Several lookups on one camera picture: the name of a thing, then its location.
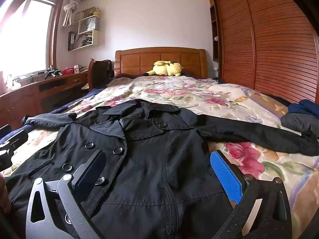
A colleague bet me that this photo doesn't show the tied beige curtain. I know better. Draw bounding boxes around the tied beige curtain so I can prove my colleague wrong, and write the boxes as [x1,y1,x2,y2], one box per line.
[62,0,86,26]

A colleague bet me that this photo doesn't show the black coat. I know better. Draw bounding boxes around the black coat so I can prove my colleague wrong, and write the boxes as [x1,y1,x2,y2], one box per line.
[5,99,319,239]

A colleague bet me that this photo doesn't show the yellow plush toy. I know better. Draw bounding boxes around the yellow plush toy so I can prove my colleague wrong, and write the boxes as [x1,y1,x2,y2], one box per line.
[145,60,183,77]

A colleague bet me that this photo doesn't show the dark grey padded jacket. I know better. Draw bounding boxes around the dark grey padded jacket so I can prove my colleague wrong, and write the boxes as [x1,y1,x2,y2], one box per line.
[280,112,319,140]

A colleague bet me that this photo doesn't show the person's left hand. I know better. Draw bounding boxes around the person's left hand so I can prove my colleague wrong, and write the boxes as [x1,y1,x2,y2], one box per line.
[0,174,12,215]

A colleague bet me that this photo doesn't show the wooden chair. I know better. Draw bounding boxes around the wooden chair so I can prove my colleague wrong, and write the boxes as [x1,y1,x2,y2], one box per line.
[80,59,114,92]

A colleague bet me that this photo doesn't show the wooden framed window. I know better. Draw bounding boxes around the wooden framed window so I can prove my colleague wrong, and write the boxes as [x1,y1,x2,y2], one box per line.
[0,0,66,80]

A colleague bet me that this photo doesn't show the wooden slatted wardrobe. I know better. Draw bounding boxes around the wooden slatted wardrobe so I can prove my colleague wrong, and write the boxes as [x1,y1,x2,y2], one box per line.
[206,0,319,105]

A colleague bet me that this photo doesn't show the wooden desk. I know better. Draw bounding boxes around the wooden desk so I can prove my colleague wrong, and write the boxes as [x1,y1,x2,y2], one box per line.
[0,72,90,132]

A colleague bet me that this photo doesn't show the black devices on desk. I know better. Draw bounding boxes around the black devices on desk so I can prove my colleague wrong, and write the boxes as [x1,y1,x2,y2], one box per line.
[46,65,63,79]

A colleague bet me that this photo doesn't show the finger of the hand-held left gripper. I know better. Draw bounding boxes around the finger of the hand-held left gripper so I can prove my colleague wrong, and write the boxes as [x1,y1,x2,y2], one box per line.
[0,129,28,155]
[0,125,12,140]

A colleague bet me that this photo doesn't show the white wall shelf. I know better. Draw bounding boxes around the white wall shelf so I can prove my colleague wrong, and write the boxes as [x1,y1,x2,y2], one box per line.
[68,7,101,52]

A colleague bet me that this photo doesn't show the floral blanket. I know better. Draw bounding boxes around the floral blanket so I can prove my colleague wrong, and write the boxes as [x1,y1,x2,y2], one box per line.
[5,75,319,239]

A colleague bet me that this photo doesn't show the navy folded garment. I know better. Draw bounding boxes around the navy folded garment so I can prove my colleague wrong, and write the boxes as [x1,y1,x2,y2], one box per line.
[288,99,319,120]

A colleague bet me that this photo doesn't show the white paper bag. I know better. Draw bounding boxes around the white paper bag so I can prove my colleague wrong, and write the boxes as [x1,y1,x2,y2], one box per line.
[78,17,96,34]

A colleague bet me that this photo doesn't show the wooden bed headboard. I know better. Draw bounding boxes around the wooden bed headboard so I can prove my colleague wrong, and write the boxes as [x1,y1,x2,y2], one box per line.
[115,47,208,79]

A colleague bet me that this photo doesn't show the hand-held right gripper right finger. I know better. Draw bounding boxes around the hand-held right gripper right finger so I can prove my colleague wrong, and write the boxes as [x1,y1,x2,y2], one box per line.
[210,150,292,239]

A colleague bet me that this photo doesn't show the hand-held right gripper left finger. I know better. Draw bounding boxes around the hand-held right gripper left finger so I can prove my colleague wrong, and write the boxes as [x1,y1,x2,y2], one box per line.
[26,149,107,239]

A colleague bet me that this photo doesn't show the row of books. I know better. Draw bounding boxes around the row of books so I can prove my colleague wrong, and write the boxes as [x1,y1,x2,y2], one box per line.
[68,31,93,50]

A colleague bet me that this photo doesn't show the black bag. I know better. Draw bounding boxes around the black bag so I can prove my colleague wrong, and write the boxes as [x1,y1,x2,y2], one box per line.
[101,60,114,80]

